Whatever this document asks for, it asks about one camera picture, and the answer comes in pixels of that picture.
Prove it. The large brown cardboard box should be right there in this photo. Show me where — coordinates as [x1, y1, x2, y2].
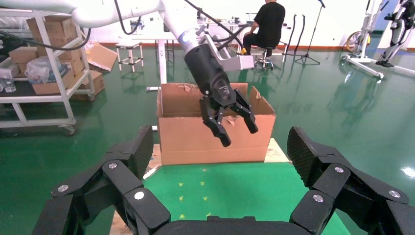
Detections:
[26, 15, 82, 62]

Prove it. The large open cardboard carton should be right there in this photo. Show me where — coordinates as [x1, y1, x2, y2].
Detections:
[156, 82, 277, 166]

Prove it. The black white humanoid robot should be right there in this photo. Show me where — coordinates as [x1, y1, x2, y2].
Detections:
[376, 0, 415, 68]

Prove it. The black swivel stool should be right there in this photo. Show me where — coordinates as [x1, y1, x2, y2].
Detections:
[254, 46, 276, 71]

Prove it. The white work desk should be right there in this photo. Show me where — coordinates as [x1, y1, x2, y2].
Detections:
[186, 13, 293, 64]

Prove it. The cardboard box with blue print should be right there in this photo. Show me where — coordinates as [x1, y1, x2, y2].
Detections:
[32, 63, 76, 95]

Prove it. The green table mat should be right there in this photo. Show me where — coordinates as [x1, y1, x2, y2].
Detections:
[142, 162, 352, 235]

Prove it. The flattened cardboard sheet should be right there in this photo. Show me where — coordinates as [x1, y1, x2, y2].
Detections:
[82, 39, 118, 72]

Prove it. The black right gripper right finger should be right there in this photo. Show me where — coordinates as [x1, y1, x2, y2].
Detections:
[287, 126, 415, 235]

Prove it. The yellow wheel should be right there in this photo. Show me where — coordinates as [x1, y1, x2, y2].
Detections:
[346, 30, 371, 54]

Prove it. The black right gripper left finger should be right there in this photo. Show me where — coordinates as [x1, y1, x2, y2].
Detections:
[31, 124, 171, 235]

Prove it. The small brown cardboard box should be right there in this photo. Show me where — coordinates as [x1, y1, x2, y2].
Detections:
[9, 46, 40, 65]

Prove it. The metal pot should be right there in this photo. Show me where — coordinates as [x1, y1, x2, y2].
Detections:
[130, 20, 145, 35]

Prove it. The small white stool table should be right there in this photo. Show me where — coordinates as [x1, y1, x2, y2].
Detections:
[115, 41, 144, 72]

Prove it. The thick black cable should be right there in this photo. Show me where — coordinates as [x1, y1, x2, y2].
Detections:
[0, 0, 144, 52]

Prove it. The white gantry frame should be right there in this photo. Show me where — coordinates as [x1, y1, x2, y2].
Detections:
[342, 0, 415, 78]

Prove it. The white standing desk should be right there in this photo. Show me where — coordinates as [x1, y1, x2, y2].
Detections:
[118, 32, 182, 92]

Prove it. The clear plastic bag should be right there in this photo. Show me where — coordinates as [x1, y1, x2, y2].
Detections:
[25, 55, 62, 85]

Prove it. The white wheeled shelf rack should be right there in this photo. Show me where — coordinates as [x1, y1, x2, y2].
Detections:
[0, 8, 96, 136]

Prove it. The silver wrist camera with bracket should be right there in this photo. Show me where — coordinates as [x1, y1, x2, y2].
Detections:
[196, 25, 255, 72]

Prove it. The black tripod microphone stand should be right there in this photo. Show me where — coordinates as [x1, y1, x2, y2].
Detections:
[294, 0, 326, 66]

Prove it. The black curved pole stand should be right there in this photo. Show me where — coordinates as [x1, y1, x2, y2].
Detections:
[285, 13, 297, 56]
[297, 13, 307, 56]

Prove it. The person in black clothes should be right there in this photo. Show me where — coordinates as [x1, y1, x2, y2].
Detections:
[242, 0, 287, 57]

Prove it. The clear plastic container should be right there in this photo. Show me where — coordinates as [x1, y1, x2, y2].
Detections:
[0, 58, 20, 94]

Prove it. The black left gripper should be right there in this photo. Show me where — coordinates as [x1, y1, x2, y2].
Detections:
[184, 44, 259, 148]

